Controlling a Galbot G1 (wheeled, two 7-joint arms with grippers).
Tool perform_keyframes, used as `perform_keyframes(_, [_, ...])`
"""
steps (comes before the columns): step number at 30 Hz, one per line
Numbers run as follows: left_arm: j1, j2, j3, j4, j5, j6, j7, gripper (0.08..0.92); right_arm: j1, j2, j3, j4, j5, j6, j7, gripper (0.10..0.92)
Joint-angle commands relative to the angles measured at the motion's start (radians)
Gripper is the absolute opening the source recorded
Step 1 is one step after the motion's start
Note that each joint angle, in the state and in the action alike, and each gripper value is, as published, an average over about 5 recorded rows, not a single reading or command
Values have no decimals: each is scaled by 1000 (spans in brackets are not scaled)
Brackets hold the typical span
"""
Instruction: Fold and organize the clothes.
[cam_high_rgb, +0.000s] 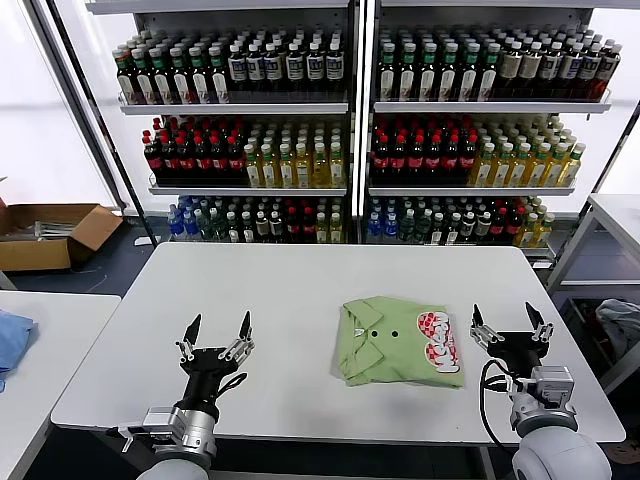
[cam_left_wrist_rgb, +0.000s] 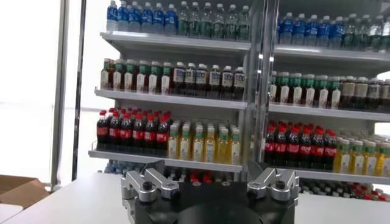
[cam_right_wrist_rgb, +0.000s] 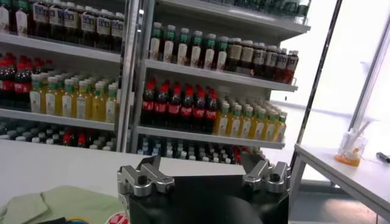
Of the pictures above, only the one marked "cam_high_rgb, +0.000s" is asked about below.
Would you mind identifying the light green polo shirt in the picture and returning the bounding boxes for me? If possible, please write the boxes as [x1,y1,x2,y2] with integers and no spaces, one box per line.
[329,295,466,390]

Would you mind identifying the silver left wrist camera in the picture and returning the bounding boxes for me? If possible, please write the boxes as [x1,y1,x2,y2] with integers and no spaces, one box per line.
[142,407,176,441]

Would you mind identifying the grey slanted frame post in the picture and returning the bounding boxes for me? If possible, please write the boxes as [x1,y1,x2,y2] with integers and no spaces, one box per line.
[24,0,126,209]

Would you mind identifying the open brown cardboard box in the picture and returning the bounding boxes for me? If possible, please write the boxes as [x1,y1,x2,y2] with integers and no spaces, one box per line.
[0,202,124,274]

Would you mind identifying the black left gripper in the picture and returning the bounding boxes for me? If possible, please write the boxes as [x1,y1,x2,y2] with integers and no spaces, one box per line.
[174,309,256,409]

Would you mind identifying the red-cap cola bottle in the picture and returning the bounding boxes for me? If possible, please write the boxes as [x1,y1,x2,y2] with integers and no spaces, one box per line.
[142,129,162,184]
[209,134,229,186]
[406,132,425,185]
[423,132,443,185]
[372,132,391,185]
[159,132,179,185]
[193,133,212,186]
[176,133,195,185]
[389,132,408,185]
[226,134,245,186]
[458,132,478,185]
[441,132,460,185]

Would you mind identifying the blue-label dark tea bottle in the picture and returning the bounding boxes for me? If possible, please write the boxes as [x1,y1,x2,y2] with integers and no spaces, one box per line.
[226,43,249,99]
[559,42,582,99]
[578,43,602,99]
[244,43,266,99]
[304,41,326,99]
[597,44,623,99]
[283,42,305,99]
[539,41,562,99]
[324,40,346,99]
[262,42,284,99]

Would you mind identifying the green-cap dark drink bottle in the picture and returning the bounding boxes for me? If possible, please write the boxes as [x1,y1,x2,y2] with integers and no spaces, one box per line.
[130,48,154,105]
[168,47,191,105]
[438,42,460,101]
[207,45,230,104]
[113,45,135,105]
[417,42,439,101]
[375,42,397,101]
[396,42,418,101]
[458,42,480,101]
[478,42,501,101]
[187,46,210,105]
[149,47,173,105]

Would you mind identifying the dark frame post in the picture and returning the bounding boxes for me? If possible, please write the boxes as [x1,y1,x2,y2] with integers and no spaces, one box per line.
[574,97,640,221]

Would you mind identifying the beige-label dark tea bottle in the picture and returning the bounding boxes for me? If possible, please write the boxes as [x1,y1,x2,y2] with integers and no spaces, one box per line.
[498,41,522,99]
[519,41,542,99]

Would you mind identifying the black slanted frame post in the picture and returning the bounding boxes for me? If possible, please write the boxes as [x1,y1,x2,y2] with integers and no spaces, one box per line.
[47,0,151,246]

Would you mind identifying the light blue cloth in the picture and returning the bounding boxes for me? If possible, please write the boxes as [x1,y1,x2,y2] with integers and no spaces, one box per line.
[0,309,39,394]

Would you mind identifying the metal parts in plastic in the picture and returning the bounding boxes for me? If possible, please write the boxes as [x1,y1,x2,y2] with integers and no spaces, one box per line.
[32,219,69,237]

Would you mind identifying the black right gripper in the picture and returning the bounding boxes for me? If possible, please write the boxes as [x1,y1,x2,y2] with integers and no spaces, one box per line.
[468,301,555,381]

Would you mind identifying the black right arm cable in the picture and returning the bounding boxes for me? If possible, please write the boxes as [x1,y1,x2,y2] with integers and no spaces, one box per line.
[478,357,521,446]

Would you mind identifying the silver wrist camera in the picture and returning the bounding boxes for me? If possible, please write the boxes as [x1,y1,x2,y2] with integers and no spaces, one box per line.
[532,365,574,401]
[142,407,176,441]

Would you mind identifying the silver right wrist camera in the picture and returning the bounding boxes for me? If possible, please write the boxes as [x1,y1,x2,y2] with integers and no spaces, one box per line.
[532,365,574,401]

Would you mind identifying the pale grey cloth bundle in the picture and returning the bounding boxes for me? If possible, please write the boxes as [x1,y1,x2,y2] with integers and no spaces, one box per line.
[594,298,640,361]

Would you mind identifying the white metal-frame side table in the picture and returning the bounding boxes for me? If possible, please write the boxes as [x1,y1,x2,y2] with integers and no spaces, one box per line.
[544,192,640,396]

